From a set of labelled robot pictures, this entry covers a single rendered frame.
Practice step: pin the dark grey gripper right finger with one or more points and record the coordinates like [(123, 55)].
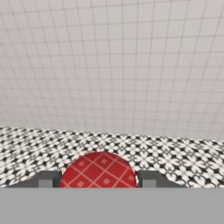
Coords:
[(150, 178)]

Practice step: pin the red checked jar lid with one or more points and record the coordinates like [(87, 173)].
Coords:
[(99, 172)]

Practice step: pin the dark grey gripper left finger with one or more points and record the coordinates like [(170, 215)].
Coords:
[(46, 178)]

